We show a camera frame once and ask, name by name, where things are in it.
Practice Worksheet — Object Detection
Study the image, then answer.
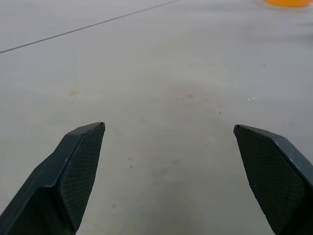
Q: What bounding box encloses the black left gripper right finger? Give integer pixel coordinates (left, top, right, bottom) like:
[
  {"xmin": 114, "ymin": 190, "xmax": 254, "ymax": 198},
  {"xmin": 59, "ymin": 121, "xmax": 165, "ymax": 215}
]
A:
[{"xmin": 233, "ymin": 124, "xmax": 313, "ymax": 235}]

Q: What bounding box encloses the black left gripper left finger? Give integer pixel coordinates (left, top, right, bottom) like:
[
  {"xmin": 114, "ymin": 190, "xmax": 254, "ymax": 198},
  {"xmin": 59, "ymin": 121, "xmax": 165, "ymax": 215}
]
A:
[{"xmin": 0, "ymin": 121, "xmax": 106, "ymax": 235}]

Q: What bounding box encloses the orange round dish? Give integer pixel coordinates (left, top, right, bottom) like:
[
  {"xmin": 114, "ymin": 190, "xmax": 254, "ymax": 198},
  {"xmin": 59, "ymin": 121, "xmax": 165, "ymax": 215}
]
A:
[{"xmin": 260, "ymin": 0, "xmax": 311, "ymax": 8}]

